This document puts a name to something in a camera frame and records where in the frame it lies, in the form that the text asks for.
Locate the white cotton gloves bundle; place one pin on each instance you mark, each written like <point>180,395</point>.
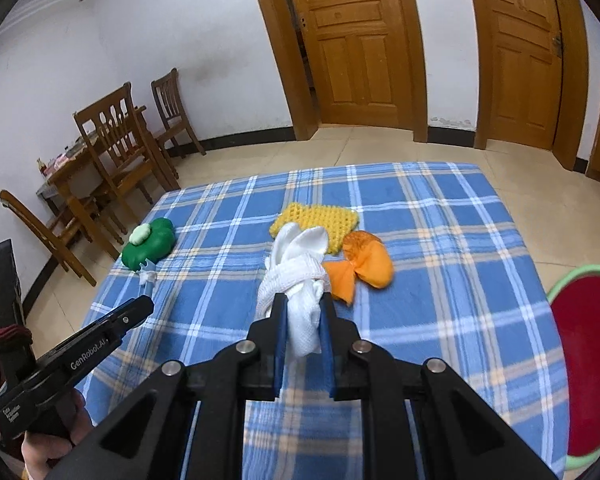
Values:
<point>300,280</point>

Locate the pile of small table items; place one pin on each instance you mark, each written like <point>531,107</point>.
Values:
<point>60,160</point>

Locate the person's left hand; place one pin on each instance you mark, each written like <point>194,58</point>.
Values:
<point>42,452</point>

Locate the green clover-shaped container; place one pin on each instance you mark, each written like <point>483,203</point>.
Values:
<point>161,241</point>

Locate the wooden door frame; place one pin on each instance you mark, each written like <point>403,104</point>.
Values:
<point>280,35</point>
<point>575,85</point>

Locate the light green flower lid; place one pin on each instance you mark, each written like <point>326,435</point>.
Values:
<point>140,235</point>

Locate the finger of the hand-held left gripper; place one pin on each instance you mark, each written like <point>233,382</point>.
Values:
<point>130,312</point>

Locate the orange crumpled cloth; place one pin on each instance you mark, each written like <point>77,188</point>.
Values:
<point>370,265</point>

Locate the metal door latch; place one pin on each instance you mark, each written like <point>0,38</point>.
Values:
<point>558,45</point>

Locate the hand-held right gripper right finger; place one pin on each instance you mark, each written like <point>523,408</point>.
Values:
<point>326,355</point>

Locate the wooden dining chair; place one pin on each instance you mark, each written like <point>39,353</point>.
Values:
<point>169,100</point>
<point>45,230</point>
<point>115,130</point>

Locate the yellow knobbly glove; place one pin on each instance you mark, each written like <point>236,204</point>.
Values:
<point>325,220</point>

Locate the wooden panel door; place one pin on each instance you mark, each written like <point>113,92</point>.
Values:
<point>520,60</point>
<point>355,60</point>

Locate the red stool with green rim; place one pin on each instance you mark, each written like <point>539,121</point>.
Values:
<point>590,360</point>

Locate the wooden dining table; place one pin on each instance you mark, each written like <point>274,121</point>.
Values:
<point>75,167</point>

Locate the blue plaid blanket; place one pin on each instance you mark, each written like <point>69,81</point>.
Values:
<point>430,285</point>

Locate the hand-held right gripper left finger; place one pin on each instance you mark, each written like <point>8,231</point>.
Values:
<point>279,345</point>

